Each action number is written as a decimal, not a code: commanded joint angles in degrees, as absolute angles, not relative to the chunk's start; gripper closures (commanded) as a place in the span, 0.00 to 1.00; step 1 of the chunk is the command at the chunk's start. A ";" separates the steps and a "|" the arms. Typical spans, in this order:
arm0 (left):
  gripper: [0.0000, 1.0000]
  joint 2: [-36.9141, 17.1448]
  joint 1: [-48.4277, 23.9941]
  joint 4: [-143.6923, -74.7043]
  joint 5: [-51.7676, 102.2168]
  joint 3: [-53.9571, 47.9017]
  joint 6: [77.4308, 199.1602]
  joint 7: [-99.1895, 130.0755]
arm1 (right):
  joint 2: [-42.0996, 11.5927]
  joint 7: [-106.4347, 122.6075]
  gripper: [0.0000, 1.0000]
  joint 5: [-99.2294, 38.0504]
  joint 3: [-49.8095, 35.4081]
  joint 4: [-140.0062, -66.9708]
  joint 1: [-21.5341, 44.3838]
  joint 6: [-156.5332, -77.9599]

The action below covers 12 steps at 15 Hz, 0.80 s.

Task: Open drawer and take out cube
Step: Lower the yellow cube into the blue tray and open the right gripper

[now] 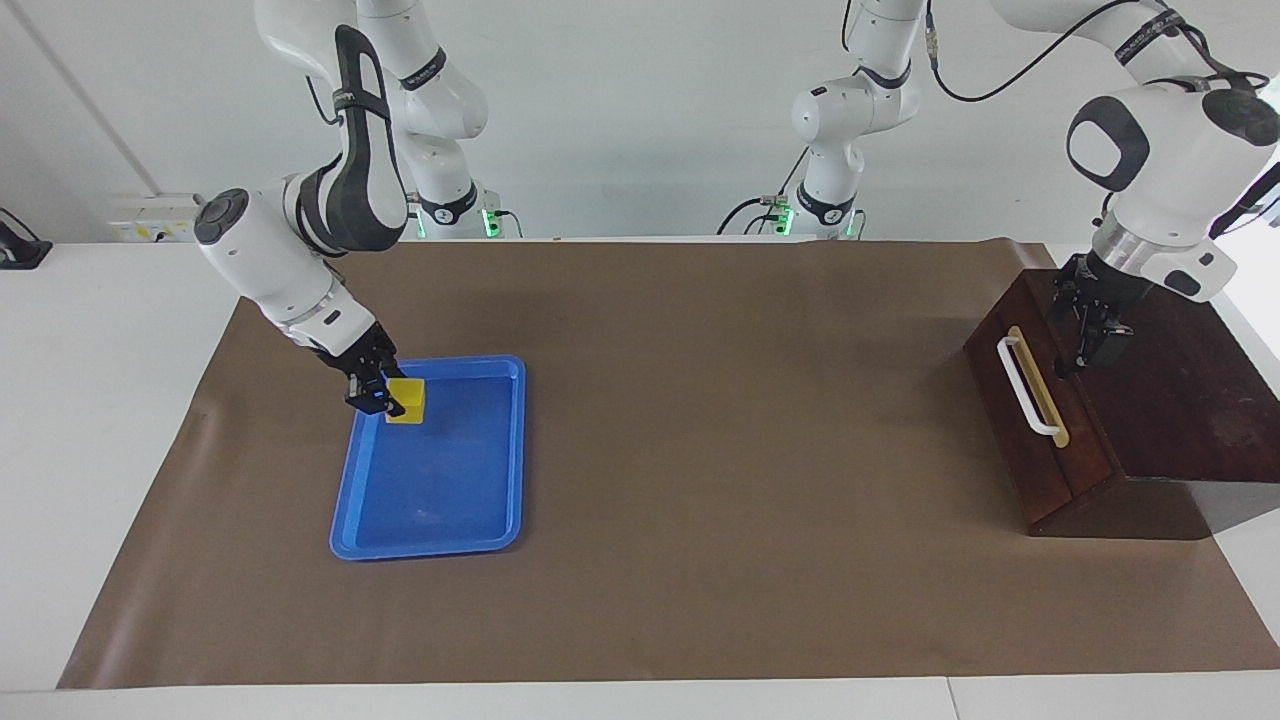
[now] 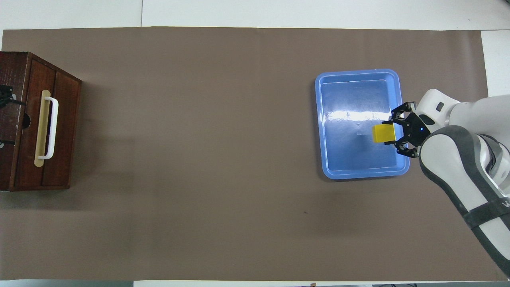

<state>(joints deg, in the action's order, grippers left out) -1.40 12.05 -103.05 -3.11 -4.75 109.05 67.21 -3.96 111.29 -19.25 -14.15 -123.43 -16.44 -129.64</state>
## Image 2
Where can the yellow cube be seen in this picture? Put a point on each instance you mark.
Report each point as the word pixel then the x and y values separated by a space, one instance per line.
pixel 383 134

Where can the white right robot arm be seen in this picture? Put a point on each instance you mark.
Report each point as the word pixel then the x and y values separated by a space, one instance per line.
pixel 450 159

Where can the blue plastic tray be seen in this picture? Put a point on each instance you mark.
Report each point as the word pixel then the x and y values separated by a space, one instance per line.
pixel 350 155

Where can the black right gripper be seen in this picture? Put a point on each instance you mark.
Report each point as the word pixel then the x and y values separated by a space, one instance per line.
pixel 416 129

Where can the dark wooden cabinet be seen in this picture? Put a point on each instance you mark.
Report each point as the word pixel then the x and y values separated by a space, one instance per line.
pixel 8 167

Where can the brown table mat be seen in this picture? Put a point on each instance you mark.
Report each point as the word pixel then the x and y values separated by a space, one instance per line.
pixel 199 159

